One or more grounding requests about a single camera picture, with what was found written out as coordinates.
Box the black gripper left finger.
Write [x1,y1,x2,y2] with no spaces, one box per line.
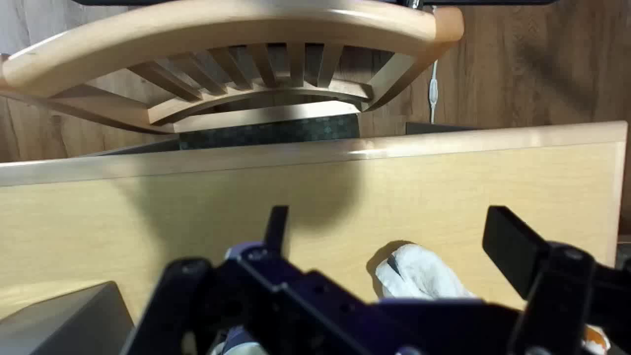
[264,205,289,254]

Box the wooden chair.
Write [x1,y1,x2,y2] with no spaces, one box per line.
[0,0,463,134]

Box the light grey towel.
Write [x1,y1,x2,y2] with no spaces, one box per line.
[366,241,475,300]

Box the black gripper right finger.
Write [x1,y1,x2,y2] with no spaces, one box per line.
[483,205,550,298]

